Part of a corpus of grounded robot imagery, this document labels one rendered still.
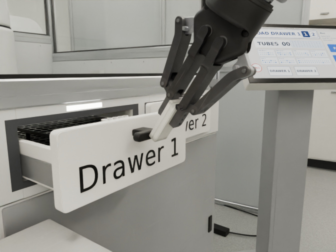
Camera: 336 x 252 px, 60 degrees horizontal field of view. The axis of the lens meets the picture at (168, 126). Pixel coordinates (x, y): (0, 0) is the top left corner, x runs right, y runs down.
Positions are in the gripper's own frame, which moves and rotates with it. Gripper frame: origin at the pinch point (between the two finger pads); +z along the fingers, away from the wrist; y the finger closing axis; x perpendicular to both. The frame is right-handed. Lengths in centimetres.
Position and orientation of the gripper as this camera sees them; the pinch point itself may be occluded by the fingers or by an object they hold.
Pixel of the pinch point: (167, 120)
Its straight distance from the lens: 43.4
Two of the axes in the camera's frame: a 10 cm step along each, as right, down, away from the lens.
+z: -4.6, 7.4, 4.9
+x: -6.0, 1.5, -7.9
